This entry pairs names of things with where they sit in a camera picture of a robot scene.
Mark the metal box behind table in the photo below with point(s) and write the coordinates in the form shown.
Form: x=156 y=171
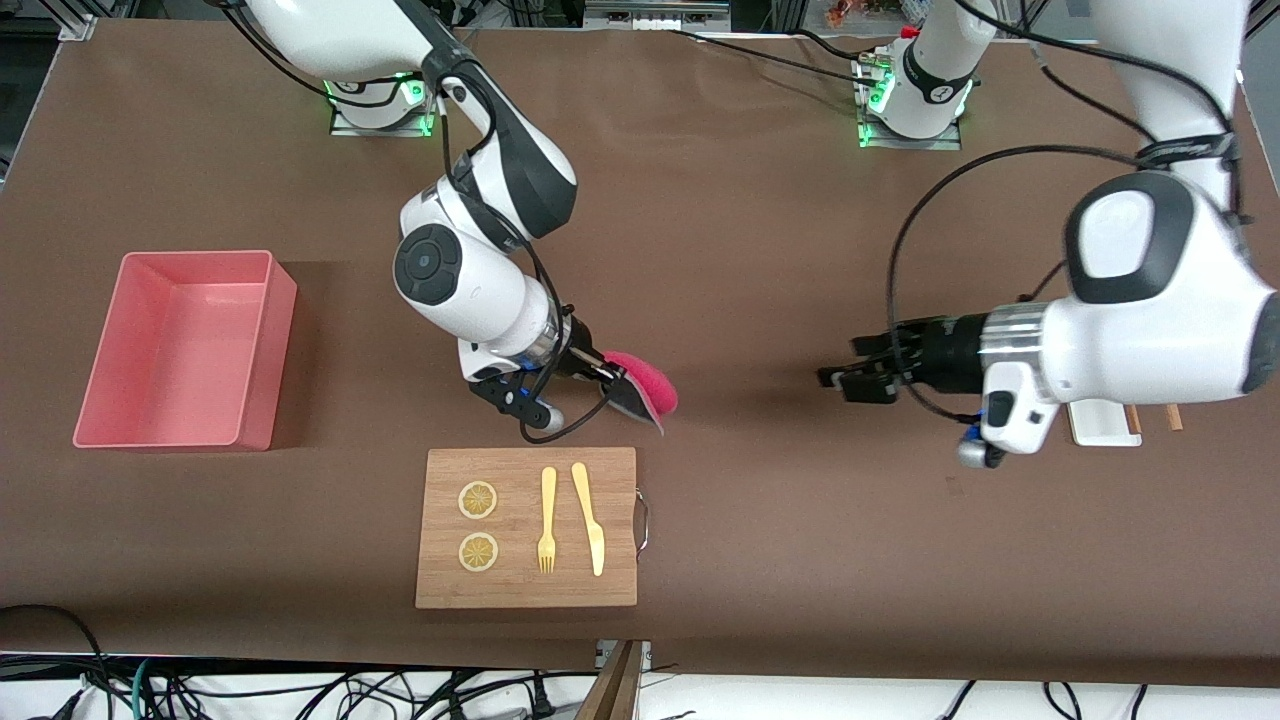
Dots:
x=650 y=12

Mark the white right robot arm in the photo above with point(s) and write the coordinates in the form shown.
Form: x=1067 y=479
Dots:
x=470 y=280

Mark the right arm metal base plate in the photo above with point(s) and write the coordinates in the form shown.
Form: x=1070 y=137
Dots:
x=380 y=130

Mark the white rectangular tray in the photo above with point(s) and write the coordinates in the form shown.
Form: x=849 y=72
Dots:
x=1095 y=425

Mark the black power plug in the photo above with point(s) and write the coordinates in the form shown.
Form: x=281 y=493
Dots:
x=540 y=700

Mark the yellow plastic fork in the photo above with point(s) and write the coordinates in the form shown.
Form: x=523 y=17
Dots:
x=548 y=500

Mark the pink plastic bin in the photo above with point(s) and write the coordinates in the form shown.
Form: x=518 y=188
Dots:
x=160 y=340

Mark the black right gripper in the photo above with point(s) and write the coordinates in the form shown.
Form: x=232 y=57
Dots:
x=583 y=362

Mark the yellow plastic knife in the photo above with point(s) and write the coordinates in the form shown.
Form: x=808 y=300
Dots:
x=590 y=520

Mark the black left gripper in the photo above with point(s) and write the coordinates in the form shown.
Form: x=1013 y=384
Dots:
x=948 y=355

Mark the wooden dowel rod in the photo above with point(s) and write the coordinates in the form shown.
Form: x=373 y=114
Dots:
x=1133 y=420
x=1174 y=418

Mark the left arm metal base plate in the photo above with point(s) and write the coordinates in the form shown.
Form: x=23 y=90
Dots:
x=905 y=142

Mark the pink and grey microfibre cloth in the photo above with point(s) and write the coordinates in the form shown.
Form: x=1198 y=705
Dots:
x=645 y=385

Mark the aluminium corner bracket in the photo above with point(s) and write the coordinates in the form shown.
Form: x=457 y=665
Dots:
x=77 y=26

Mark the bamboo cutting board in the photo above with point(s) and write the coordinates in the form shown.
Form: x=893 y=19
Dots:
x=520 y=590

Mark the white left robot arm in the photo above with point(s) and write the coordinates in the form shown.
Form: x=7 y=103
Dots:
x=1150 y=330

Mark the lemon slice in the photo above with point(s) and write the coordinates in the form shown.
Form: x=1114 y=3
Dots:
x=478 y=500
x=478 y=552

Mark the metal table edge bracket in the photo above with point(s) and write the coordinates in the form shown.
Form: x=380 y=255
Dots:
x=604 y=652

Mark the wooden plank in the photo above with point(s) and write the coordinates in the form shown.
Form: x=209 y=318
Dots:
x=612 y=690

